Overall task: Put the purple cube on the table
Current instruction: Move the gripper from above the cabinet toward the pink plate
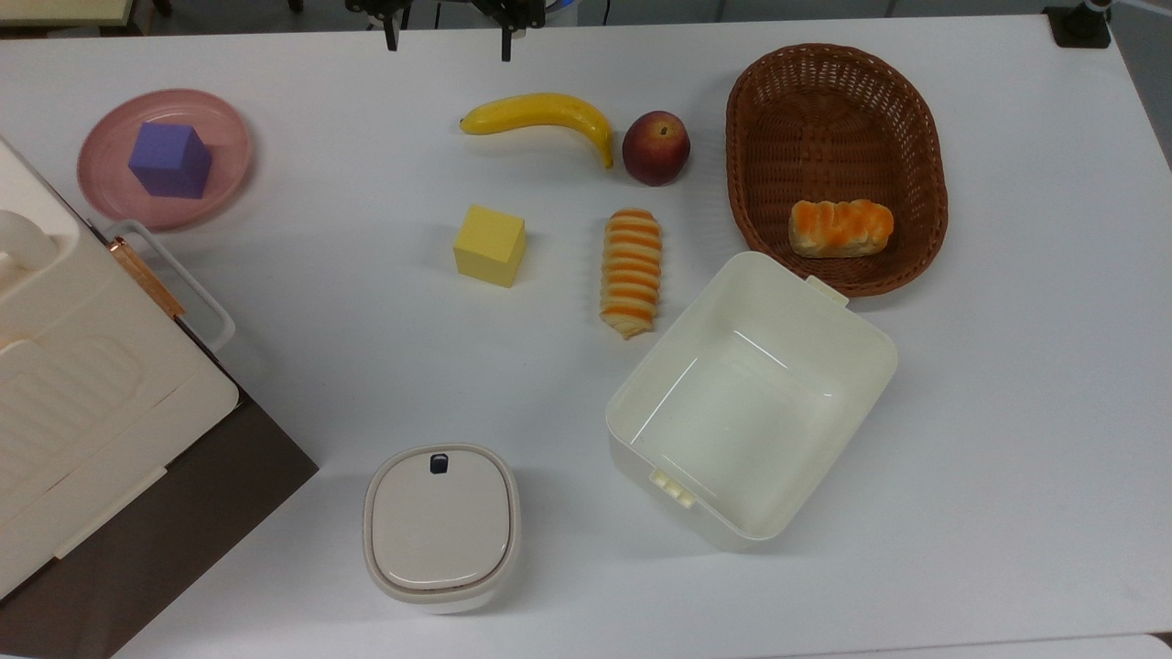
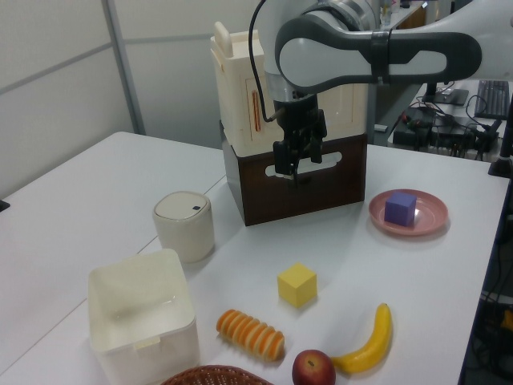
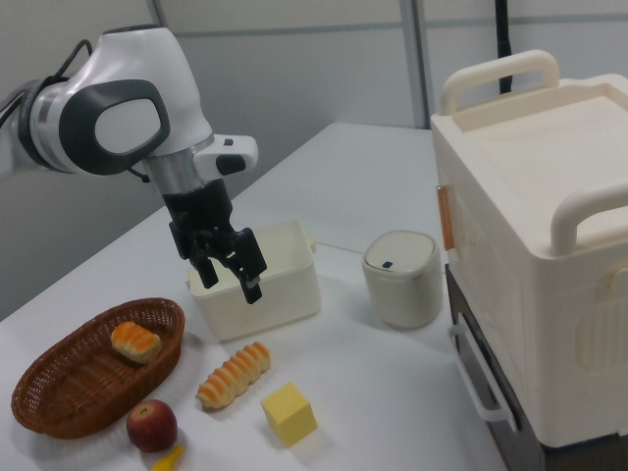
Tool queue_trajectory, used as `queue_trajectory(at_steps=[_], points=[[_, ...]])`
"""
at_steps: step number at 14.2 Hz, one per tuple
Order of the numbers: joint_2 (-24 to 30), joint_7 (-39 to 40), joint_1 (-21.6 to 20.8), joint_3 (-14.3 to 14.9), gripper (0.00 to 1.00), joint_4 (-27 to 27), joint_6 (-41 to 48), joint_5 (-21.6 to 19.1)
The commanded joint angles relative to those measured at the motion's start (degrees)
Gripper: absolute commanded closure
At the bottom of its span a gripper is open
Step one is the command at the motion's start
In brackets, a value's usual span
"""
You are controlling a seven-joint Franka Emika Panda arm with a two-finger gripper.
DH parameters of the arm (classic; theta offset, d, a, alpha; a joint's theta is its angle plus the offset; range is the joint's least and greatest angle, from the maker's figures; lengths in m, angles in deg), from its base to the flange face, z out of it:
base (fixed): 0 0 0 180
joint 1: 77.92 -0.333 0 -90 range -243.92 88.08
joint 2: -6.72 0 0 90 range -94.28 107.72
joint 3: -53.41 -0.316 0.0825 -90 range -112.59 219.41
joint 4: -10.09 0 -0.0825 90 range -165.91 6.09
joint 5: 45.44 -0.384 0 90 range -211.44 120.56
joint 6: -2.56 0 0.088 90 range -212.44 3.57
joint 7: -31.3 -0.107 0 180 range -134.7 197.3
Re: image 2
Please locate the small black flat object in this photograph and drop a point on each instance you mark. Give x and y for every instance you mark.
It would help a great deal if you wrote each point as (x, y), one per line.
(3, 205)

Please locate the brown wicker basket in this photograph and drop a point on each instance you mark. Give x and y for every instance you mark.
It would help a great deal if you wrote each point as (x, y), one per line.
(218, 377)

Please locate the yellow cube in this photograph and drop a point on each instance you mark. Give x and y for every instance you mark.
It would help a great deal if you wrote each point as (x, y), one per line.
(296, 285)

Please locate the small grey flat device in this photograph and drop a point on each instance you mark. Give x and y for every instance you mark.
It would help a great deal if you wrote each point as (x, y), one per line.
(381, 128)

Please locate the cream cylindrical lidded bin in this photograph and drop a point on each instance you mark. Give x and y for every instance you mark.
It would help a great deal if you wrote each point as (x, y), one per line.
(184, 226)

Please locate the dark brown wooden box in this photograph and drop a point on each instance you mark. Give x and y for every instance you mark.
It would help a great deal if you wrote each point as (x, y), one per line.
(320, 188)

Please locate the black clamp pole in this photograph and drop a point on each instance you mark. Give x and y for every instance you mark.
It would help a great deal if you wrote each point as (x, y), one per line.
(506, 148)

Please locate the yellow toy banana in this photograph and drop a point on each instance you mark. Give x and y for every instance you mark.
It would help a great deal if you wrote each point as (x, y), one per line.
(372, 349)

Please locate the pink plate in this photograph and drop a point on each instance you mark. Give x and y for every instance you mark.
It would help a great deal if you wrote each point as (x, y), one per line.
(431, 214)

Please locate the grey metal partition post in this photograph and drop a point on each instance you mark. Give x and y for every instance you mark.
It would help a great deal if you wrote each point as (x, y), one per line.
(124, 68)

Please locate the purple cube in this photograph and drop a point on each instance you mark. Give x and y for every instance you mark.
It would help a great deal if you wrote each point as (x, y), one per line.
(398, 208)

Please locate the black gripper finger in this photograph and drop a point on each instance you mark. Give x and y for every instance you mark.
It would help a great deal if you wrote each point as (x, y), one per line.
(283, 158)
(316, 149)

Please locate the white square plastic container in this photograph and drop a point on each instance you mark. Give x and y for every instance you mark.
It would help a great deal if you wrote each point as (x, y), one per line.
(140, 309)

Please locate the red toy apple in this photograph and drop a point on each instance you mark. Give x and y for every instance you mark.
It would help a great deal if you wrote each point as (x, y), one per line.
(312, 369)

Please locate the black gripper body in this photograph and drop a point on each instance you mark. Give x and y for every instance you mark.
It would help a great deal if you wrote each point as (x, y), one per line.
(298, 116)

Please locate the orange striped toy bread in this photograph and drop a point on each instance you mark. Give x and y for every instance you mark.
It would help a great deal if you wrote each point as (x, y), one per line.
(250, 335)

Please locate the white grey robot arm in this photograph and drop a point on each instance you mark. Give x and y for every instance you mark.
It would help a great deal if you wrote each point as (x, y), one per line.
(320, 56)

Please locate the black monitor stand base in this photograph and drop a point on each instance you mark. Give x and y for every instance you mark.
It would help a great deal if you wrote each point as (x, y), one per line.
(447, 96)

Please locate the black keyboard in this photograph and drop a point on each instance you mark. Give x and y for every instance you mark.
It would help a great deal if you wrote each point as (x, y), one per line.
(491, 98)

